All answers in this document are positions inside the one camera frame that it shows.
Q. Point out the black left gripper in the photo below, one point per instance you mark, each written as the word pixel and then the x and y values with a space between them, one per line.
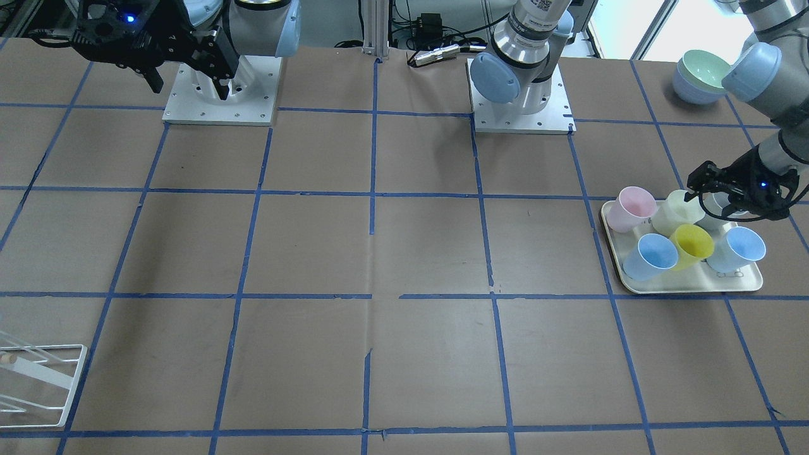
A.
pixel 749 169

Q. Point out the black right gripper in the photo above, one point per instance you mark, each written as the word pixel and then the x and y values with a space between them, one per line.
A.
pixel 179 39

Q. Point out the pale cream plastic cup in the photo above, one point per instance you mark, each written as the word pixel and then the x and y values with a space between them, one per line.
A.
pixel 674 211

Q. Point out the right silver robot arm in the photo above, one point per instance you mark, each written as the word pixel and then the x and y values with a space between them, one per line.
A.
pixel 260 28

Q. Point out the grey plastic cup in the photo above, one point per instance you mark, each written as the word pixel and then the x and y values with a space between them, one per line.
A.
pixel 714 221

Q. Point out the yellow plastic cup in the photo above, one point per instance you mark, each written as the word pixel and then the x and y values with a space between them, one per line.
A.
pixel 693 244

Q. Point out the light blue plastic cup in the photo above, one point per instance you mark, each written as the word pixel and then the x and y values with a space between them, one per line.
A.
pixel 652 255
pixel 738 247

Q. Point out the pink plastic cup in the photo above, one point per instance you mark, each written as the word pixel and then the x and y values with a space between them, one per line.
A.
pixel 631 208

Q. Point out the cream plastic tray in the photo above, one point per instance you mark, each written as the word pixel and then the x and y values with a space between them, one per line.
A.
pixel 699 278

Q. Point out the stacked green blue bowls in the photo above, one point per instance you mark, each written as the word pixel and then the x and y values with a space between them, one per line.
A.
pixel 698 77

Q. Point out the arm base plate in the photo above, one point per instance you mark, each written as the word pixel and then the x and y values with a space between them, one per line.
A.
pixel 545 108
pixel 249 99

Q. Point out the aluminium frame post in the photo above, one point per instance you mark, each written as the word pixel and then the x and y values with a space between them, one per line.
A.
pixel 376 16

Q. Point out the white wire cup rack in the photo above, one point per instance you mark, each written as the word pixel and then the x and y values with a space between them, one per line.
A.
pixel 39 383

